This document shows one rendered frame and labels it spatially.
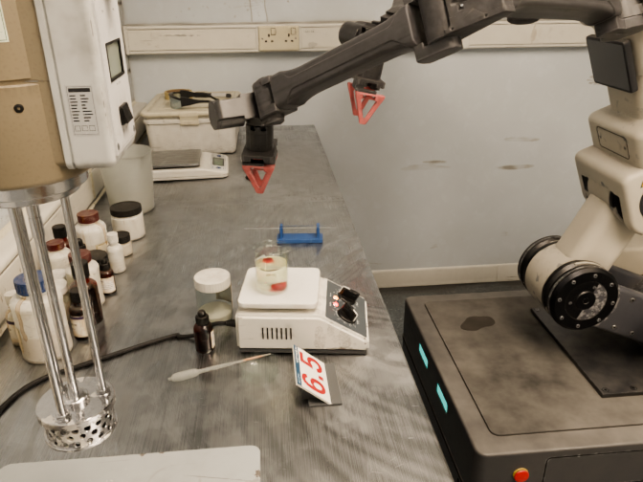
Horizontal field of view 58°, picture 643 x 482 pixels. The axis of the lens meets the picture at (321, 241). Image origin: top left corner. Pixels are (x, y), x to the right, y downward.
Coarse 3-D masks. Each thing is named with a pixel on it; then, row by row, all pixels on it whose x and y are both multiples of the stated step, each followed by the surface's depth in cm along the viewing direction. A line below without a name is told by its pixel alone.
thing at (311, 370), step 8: (304, 352) 84; (304, 360) 82; (312, 360) 84; (304, 368) 80; (312, 368) 82; (320, 368) 83; (304, 376) 78; (312, 376) 80; (320, 376) 82; (304, 384) 77; (312, 384) 78; (320, 384) 80; (320, 392) 78
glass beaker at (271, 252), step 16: (256, 240) 88; (272, 240) 89; (256, 256) 86; (272, 256) 85; (288, 256) 87; (256, 272) 87; (272, 272) 86; (288, 272) 88; (256, 288) 88; (272, 288) 87
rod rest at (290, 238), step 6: (318, 228) 125; (282, 234) 126; (288, 234) 128; (294, 234) 128; (300, 234) 128; (306, 234) 128; (312, 234) 128; (318, 234) 125; (288, 240) 125; (294, 240) 125; (300, 240) 125; (306, 240) 125; (312, 240) 126; (318, 240) 126
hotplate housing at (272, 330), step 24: (240, 312) 86; (264, 312) 86; (288, 312) 86; (312, 312) 86; (240, 336) 87; (264, 336) 87; (288, 336) 87; (312, 336) 87; (336, 336) 86; (360, 336) 87
